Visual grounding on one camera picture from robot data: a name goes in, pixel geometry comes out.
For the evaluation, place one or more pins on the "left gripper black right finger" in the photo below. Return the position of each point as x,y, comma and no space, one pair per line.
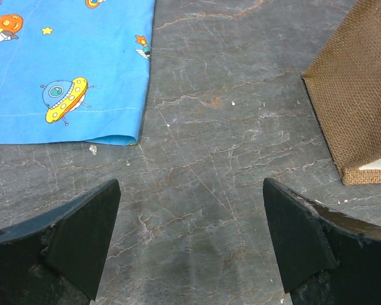
324,256

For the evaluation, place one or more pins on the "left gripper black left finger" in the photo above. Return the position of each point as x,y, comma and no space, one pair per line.
58,257

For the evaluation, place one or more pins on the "patterned canvas tote bag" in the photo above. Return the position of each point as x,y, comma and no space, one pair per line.
344,85

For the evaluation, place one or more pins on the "blue patterned cloth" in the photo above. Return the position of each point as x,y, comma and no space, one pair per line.
73,71

